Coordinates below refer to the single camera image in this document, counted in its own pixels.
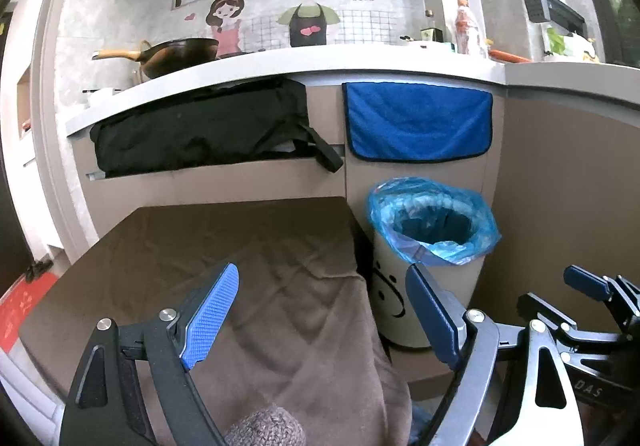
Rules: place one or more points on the clear bottle with red label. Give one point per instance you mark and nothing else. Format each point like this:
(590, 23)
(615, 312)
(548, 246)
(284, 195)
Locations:
(467, 29)

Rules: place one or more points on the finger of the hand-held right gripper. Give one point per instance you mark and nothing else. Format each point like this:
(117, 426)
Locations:
(587, 278)
(545, 308)

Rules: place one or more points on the black wall rack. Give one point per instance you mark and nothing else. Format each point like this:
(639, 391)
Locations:
(565, 14)

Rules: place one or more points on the white kitchen countertop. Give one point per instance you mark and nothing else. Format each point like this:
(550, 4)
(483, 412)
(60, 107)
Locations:
(310, 59)

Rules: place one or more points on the wide white bowl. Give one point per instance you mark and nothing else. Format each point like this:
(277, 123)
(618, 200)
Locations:
(415, 45)

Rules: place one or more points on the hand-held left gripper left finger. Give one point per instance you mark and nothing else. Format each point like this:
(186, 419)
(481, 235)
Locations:
(210, 316)

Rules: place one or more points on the dark sauce bottle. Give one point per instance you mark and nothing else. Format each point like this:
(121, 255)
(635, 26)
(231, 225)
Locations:
(430, 34)

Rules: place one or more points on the blue towel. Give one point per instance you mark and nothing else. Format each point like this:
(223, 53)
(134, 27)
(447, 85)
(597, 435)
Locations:
(415, 121)

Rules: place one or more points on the black bag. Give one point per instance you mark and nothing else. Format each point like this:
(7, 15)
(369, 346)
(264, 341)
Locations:
(200, 126)

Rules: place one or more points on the white trash bin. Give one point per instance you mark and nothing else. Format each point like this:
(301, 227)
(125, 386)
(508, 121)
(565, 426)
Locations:
(395, 323)

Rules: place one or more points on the small white bowl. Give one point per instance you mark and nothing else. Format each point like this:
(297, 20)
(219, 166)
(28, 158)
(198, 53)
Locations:
(100, 97)

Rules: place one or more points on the cartoon wall sticker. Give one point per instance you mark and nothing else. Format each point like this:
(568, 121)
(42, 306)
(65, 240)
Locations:
(307, 16)

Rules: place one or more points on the carrot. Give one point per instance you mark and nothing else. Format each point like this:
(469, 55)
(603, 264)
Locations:
(507, 56)

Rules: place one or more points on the red floor mat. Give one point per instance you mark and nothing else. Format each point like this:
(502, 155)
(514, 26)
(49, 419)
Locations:
(25, 306)

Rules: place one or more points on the white plastic bag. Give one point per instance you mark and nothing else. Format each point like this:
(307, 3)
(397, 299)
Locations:
(580, 46)

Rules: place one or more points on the brown blanket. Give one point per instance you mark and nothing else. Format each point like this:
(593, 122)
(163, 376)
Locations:
(280, 251)

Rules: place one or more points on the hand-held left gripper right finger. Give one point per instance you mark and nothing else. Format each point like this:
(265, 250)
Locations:
(432, 313)

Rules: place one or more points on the pair of dark slippers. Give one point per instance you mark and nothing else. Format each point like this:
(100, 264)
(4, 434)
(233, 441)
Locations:
(39, 270)

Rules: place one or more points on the green leafy vegetable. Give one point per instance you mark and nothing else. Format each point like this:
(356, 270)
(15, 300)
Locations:
(555, 41)

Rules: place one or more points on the white recessed shelf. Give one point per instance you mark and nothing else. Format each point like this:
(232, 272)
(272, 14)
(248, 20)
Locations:
(25, 96)

